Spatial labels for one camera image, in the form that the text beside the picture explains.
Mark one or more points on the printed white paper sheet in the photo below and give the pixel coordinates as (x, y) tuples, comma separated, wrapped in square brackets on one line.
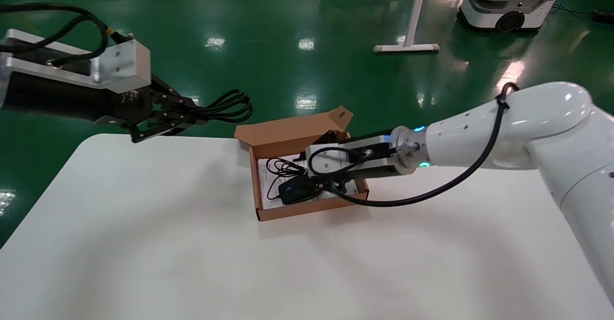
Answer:
[(263, 178)]

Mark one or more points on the grey left wrist camera bracket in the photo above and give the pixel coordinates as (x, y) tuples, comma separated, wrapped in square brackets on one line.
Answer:
[(120, 65)]

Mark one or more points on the white stand with foot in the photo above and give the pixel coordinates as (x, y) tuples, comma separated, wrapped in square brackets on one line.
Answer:
[(413, 17)]

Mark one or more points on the white wheeled robot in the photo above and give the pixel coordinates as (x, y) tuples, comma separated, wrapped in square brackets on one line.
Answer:
[(484, 13)]

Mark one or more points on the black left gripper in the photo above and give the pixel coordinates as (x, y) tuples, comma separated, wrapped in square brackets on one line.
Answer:
[(62, 99)]

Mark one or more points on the grey right wrist camera bracket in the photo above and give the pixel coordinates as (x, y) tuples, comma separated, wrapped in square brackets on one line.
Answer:
[(328, 161)]

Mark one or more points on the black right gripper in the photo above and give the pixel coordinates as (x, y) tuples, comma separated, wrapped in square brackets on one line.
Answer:
[(383, 159)]

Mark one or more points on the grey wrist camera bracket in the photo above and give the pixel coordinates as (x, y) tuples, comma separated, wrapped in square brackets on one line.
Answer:
[(120, 65), (328, 161)]

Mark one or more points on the small black floor box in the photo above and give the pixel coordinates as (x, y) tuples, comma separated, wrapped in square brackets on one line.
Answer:
[(605, 17)]

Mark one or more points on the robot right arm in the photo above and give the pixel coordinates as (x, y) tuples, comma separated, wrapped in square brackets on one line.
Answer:
[(551, 118)]

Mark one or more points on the open brown cardboard box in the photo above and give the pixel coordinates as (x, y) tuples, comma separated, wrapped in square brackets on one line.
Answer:
[(288, 135)]

